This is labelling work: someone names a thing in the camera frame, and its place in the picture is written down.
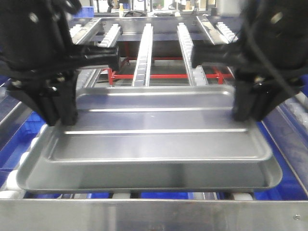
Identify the right white roller track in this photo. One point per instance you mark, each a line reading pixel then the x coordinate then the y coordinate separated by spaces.
pixel 196 76

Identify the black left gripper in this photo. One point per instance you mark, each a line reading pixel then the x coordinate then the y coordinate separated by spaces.
pixel 34 36

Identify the large silver outer tray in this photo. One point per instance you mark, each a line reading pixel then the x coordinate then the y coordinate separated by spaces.
pixel 41 175

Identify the middle white roller track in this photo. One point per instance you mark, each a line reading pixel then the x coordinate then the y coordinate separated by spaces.
pixel 141 77

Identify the small silver tray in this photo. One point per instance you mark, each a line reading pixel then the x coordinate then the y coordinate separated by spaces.
pixel 172 124

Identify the red metal frame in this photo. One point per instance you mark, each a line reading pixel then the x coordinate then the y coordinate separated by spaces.
pixel 167 66

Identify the blue bin below rack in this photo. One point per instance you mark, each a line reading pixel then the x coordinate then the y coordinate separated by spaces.
pixel 11 153

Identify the steel front rack bar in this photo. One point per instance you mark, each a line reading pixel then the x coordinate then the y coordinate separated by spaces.
pixel 151 215

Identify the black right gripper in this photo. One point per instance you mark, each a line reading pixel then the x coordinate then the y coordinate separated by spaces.
pixel 274 33

